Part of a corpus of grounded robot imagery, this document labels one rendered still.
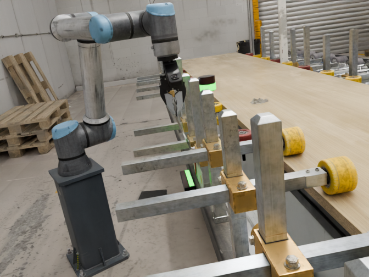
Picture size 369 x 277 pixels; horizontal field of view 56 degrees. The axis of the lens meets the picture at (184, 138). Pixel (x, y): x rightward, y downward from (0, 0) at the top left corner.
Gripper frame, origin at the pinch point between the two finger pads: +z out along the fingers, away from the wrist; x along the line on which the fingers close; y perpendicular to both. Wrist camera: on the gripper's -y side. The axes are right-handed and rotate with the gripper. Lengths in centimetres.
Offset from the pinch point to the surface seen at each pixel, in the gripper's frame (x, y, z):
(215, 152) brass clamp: -7.0, -31.6, 4.5
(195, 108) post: -7.2, 0.6, -0.5
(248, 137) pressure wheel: -23.7, -5.4, 11.5
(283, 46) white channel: -103, 158, 0
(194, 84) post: -7.7, 0.6, -9.1
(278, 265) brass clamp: -6, -80, 4
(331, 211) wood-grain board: -26, -57, 13
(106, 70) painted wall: 108, 800, 60
